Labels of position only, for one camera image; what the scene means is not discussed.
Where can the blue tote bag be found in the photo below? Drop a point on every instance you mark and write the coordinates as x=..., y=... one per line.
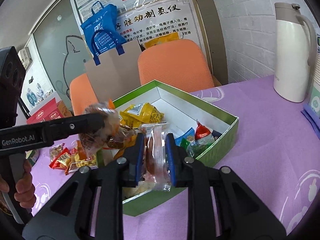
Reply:
x=100, y=31

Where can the chinese text poster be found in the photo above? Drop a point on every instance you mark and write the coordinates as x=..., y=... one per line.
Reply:
x=163, y=17

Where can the brown paper bag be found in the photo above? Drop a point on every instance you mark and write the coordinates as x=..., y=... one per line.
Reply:
x=116, y=75

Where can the green candy packet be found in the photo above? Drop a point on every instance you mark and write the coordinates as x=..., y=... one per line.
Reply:
x=194, y=148

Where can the clear pink snack packet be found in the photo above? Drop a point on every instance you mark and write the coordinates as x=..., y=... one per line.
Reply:
x=155, y=172

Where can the blue plum snack packet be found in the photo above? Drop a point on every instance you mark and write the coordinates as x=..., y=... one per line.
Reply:
x=189, y=136

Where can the person's left hand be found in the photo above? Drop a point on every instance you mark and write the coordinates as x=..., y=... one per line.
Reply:
x=25, y=194

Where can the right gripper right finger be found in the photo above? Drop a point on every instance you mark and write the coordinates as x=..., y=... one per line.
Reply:
x=220, y=204

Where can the left orange chair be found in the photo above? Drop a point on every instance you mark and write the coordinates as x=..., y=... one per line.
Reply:
x=82, y=94

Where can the yellow chips bag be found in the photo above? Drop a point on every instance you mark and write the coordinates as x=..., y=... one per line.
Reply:
x=79, y=158

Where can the white thermos jug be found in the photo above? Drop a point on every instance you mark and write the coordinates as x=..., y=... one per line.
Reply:
x=296, y=49

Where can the red orange snack packet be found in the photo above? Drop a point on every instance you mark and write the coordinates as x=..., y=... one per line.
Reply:
x=62, y=161

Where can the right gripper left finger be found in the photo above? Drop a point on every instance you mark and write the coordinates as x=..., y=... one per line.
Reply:
x=90, y=204

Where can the clear rice cracker packet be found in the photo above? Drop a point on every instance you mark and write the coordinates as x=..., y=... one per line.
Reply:
x=136, y=191

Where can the purple tablecloth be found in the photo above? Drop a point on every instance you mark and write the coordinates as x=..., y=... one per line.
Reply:
x=276, y=154

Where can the red cracker box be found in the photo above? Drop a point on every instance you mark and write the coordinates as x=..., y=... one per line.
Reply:
x=50, y=111

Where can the wall air conditioner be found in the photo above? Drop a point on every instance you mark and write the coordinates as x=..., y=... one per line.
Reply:
x=25, y=57

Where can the orange chair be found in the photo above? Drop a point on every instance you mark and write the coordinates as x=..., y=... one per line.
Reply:
x=82, y=94
x=180, y=64

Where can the red candy packet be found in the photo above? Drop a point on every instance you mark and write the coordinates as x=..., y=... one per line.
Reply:
x=201, y=131

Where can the paper cup stack package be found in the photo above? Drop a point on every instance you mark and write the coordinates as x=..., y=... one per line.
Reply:
x=311, y=109

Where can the yellow snack packet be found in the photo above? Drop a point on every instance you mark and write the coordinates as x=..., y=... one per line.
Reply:
x=143, y=113

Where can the green cardboard box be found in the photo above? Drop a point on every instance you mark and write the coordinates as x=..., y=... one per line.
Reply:
x=182, y=111

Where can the right orange chair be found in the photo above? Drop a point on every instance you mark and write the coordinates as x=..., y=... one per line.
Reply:
x=180, y=64

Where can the instant noodle bowl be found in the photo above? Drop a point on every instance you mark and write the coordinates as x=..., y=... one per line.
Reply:
x=32, y=156

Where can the mixed nuts packet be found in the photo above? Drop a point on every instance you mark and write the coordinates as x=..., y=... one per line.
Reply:
x=92, y=142

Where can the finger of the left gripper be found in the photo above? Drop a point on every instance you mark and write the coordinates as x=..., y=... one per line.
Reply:
x=65, y=127

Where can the peanut packet pink label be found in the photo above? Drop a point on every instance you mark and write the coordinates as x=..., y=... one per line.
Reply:
x=56, y=150

